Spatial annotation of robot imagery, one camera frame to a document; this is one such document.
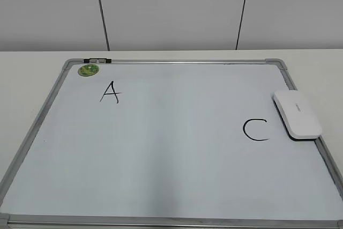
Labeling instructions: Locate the white board with grey frame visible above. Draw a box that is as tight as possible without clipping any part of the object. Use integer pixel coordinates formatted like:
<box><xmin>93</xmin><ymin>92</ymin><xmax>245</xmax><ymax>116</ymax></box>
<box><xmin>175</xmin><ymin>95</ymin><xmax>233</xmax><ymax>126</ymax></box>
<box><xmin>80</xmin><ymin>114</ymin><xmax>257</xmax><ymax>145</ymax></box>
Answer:
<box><xmin>1</xmin><ymin>59</ymin><xmax>342</xmax><ymax>228</ymax></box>

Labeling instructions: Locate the black and silver board clip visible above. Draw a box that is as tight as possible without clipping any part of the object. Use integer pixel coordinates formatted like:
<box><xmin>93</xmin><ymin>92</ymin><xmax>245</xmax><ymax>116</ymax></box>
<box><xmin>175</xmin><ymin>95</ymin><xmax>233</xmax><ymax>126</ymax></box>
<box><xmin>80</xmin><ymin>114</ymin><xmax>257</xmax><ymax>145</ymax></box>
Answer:
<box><xmin>83</xmin><ymin>58</ymin><xmax>112</xmax><ymax>64</ymax></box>

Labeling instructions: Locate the green round magnet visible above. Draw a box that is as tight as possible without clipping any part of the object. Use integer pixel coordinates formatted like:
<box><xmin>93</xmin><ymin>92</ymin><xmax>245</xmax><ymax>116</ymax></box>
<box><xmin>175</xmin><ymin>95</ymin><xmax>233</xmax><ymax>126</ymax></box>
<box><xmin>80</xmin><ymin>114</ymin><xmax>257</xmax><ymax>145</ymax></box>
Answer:
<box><xmin>78</xmin><ymin>64</ymin><xmax>100</xmax><ymax>77</ymax></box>

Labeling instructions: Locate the white rectangular board eraser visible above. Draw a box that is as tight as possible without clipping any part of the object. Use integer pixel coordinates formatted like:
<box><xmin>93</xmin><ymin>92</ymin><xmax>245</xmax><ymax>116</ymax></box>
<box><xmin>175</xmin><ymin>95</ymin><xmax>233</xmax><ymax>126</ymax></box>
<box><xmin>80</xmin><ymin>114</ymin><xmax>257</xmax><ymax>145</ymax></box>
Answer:
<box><xmin>273</xmin><ymin>90</ymin><xmax>323</xmax><ymax>140</ymax></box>

